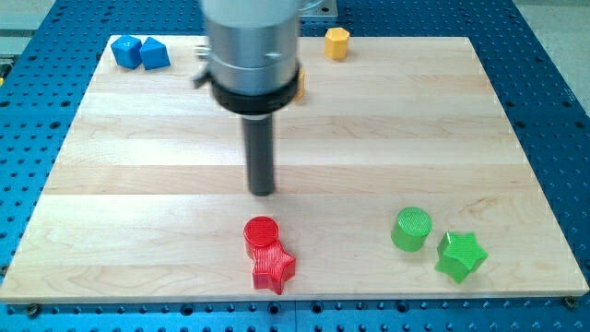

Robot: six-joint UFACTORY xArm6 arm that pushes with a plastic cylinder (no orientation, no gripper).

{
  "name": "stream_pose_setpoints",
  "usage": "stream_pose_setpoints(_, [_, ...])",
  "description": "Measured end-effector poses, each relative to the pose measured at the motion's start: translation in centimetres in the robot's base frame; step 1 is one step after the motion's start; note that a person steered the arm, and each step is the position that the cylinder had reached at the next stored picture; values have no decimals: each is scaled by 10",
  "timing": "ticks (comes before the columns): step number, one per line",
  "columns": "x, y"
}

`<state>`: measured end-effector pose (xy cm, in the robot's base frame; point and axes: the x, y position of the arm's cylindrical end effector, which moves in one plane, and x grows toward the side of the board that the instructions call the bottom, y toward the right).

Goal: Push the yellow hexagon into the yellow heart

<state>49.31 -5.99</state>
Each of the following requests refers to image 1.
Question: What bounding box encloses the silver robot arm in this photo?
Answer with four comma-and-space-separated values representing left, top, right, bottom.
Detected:
194, 0, 324, 120

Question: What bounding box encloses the yellow heart block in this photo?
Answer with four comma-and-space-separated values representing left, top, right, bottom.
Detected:
294, 69, 305, 101

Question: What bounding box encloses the yellow hexagon block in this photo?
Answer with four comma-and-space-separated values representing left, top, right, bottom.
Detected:
324, 28, 350, 60

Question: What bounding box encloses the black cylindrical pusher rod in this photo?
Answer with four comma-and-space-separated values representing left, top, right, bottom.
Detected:
242, 114, 275, 196

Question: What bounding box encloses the red cylinder block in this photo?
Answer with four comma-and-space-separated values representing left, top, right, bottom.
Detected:
243, 216, 279, 258

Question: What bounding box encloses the red star block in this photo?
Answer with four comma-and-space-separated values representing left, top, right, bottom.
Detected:
252, 241, 297, 295

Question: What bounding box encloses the green cylinder block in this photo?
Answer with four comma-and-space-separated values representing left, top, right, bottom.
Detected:
391, 207, 432, 252

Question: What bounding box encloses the wooden board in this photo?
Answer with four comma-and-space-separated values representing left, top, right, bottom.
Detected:
1, 36, 588, 303

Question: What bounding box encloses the blue pyramid block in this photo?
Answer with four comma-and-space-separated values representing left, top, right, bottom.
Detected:
139, 37, 171, 70

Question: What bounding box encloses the green star block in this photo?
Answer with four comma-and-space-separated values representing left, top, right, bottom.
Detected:
435, 231, 489, 283

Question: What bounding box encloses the blue cube block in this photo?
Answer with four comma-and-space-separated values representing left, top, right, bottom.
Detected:
111, 35, 142, 69

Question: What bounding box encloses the blue perforated metal table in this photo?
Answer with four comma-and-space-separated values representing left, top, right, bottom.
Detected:
1, 1, 589, 331

